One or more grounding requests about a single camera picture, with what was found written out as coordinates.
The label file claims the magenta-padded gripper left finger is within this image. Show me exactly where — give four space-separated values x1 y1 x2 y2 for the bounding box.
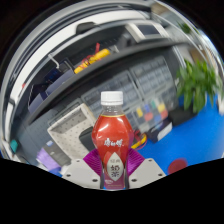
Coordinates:
62 148 101 190

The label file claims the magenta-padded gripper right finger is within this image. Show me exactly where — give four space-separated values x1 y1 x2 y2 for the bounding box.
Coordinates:
124 148 167 190

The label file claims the red drink bottle white cap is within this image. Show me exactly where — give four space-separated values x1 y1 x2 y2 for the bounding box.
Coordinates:
91 90 135 191

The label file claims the yellow multimeter with red leads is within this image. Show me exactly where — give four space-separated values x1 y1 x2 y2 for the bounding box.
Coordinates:
130 129 148 150

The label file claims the dark grey flat box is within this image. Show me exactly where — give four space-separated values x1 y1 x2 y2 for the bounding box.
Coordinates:
43 139 72 166

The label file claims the black rectangular device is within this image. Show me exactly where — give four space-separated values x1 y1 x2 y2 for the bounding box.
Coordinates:
79 125 98 153

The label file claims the purple plastic bag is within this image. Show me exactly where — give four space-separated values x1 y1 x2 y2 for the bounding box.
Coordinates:
35 148 61 173

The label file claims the black box with white label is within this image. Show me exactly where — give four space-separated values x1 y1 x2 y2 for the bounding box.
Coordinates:
146 119 174 144

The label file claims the white pegboard tray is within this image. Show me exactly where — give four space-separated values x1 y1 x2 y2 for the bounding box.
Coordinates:
47 102 101 160

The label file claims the clear organizer with coloured parts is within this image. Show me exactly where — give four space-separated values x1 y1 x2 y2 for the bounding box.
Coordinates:
133 98 170 124

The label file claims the black case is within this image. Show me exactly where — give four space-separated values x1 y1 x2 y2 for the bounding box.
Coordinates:
169 106 198 127

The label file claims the green potted plant white pot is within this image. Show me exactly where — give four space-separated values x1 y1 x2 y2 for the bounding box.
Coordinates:
175 59 224 114

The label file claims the yellow tool with red leads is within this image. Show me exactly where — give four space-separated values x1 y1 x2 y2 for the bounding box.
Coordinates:
73 43 112 75

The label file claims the white oscilloscope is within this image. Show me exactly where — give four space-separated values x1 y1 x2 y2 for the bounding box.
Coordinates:
124 21 169 44

